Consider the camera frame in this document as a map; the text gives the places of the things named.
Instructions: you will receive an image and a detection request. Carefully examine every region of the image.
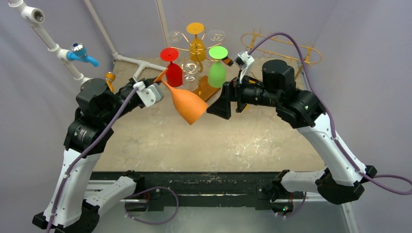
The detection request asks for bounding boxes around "gold wire wine glass rack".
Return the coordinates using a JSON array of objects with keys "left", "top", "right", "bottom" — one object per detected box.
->
[{"left": 167, "top": 22, "right": 225, "bottom": 101}]

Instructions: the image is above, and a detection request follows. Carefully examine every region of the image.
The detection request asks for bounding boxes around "orange plastic goblet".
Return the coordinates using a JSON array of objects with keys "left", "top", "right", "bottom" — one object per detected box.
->
[{"left": 154, "top": 68, "right": 208, "bottom": 125}]

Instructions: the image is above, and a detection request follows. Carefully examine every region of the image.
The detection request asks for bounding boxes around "green plastic cup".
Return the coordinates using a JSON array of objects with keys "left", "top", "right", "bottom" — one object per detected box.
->
[{"left": 208, "top": 46, "right": 228, "bottom": 88}]

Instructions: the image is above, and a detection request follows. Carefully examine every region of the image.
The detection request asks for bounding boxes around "red plastic goblet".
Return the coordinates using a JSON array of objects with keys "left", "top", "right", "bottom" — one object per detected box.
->
[{"left": 160, "top": 47, "right": 183, "bottom": 87}]

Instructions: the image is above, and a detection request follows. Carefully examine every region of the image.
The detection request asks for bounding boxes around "yellow plastic goblet front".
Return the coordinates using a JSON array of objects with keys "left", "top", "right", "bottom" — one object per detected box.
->
[{"left": 186, "top": 22, "right": 206, "bottom": 63}]

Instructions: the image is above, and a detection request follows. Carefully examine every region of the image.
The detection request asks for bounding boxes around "ribbed clear wine glass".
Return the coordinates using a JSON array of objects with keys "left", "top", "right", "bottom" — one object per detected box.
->
[{"left": 208, "top": 30, "right": 225, "bottom": 42}]

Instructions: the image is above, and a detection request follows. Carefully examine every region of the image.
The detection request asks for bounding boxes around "gold wall hook rack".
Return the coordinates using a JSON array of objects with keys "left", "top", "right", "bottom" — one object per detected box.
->
[{"left": 240, "top": 28, "right": 323, "bottom": 79}]

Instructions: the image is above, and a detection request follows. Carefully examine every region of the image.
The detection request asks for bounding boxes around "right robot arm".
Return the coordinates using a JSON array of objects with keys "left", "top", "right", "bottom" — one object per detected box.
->
[{"left": 207, "top": 59, "right": 377, "bottom": 204}]

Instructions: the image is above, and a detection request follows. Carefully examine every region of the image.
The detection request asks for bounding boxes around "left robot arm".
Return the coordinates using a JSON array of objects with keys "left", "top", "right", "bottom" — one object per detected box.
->
[{"left": 32, "top": 78, "right": 163, "bottom": 233}]

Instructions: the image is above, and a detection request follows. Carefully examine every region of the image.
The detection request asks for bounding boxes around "orange brass tap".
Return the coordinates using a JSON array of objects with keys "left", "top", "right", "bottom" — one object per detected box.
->
[{"left": 104, "top": 72, "right": 116, "bottom": 93}]

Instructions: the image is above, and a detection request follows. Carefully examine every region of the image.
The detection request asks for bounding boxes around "black orange hex key set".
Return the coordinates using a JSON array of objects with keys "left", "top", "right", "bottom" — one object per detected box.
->
[{"left": 222, "top": 57, "right": 233, "bottom": 67}]

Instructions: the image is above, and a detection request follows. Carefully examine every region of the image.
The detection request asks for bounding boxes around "blue tap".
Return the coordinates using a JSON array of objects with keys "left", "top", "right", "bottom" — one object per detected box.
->
[{"left": 67, "top": 43, "right": 100, "bottom": 67}]

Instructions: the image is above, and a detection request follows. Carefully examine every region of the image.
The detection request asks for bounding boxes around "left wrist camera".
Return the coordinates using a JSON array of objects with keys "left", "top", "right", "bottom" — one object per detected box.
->
[{"left": 133, "top": 81, "right": 164, "bottom": 107}]

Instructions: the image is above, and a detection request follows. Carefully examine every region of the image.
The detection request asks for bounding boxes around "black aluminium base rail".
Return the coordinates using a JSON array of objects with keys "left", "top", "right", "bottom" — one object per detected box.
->
[{"left": 66, "top": 172, "right": 351, "bottom": 213}]

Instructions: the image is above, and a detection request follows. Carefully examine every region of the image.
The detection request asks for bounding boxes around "white pvc pipe frame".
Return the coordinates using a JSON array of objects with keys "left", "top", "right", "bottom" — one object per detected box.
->
[{"left": 6, "top": 0, "right": 170, "bottom": 84}]

